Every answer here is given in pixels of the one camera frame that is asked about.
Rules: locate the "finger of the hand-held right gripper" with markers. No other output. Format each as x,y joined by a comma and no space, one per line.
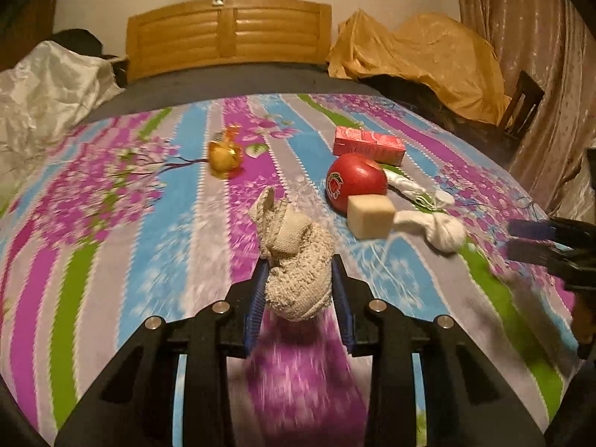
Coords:
533,252
531,229

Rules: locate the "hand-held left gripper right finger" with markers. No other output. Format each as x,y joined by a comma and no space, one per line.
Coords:
343,312

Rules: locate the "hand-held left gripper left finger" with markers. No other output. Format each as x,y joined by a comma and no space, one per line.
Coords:
254,319

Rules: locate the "beige knitted cloth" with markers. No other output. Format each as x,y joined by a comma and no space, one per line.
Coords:
298,270

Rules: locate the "white knotted cloth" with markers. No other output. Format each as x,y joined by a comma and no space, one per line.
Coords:
444,235

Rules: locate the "beige foam cube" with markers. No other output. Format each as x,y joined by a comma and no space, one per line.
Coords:
370,216

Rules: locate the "dark wooden chair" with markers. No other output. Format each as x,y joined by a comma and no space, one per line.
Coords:
524,98

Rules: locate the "white twisted cloth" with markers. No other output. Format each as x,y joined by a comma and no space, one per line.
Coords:
405,185

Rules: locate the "red round ball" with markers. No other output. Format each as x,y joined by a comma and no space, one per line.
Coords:
358,179

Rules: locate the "floral striped blanket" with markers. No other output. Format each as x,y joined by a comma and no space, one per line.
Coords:
116,242

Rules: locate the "gold foil wrapper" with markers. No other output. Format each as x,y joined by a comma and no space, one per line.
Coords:
222,157

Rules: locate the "pink carton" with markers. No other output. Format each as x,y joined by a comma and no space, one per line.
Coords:
368,144

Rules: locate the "dark wooden desk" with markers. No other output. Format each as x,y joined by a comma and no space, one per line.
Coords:
419,98

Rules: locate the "beige patterned curtain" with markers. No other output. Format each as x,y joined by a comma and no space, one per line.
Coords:
535,32

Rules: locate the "yellow cloth cover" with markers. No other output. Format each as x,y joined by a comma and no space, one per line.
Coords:
428,51

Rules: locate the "grey bed sheet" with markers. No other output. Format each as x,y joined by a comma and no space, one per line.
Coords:
209,88

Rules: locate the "wooden headboard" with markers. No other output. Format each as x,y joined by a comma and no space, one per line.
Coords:
233,37

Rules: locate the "white satin cloth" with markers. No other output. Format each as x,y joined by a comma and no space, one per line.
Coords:
46,93

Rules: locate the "wooden wardrobe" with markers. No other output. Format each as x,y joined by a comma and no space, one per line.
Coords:
28,14

